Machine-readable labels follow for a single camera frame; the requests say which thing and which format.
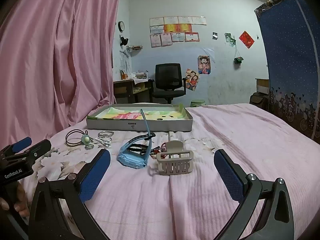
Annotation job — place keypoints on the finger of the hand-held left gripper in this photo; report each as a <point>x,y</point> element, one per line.
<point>40,148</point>
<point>21,143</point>

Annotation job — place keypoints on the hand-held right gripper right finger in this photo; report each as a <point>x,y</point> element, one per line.
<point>228,175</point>

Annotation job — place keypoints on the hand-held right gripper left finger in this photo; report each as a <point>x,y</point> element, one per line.
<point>95,173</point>

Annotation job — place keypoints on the silver hair clip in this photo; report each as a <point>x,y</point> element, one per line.
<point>103,142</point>

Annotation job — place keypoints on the blue wrist watch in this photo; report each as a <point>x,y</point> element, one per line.
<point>130,158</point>

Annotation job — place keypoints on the silver bangle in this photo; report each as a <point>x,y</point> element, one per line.
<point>106,133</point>

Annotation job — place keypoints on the black hair clips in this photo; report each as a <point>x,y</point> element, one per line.
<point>138,150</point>

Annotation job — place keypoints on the grey tray with coloured drawing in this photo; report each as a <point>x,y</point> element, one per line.
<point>162,126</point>

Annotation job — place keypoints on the person's left hand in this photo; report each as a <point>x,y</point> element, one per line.
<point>21,200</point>

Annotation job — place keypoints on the pink bedsheet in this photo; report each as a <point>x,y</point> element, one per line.
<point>225,130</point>

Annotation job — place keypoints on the green plastic stool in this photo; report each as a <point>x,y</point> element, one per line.
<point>198,103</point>

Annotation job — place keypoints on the dark bag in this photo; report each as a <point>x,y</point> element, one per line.
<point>258,101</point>

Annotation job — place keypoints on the wooden desk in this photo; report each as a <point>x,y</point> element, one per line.
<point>122,86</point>

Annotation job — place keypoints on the cardboard box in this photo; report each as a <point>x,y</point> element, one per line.
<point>262,86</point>

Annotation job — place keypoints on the pink curtain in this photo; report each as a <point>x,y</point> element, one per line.
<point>62,55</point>

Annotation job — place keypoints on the stack of books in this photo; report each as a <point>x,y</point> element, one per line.
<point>138,75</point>

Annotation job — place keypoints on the green hanging bag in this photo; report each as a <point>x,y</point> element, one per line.
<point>238,60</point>

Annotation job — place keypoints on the black office chair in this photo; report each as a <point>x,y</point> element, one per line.
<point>167,75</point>

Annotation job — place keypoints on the blue dotted cloth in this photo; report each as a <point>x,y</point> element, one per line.
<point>287,55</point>

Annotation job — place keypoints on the red diamond paper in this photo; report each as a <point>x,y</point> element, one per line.
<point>246,39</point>

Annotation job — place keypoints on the cartoon family wall poster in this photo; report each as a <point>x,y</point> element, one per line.
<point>192,79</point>

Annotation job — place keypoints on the wall shelf with papers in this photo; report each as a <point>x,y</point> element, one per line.
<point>134,47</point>

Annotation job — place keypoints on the small wall photo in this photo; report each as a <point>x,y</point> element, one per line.
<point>227,37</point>
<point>215,36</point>
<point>233,42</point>

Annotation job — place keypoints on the round wall clock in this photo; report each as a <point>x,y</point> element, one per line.
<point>121,26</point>

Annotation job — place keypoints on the group of wall certificates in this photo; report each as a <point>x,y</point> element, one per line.
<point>177,30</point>

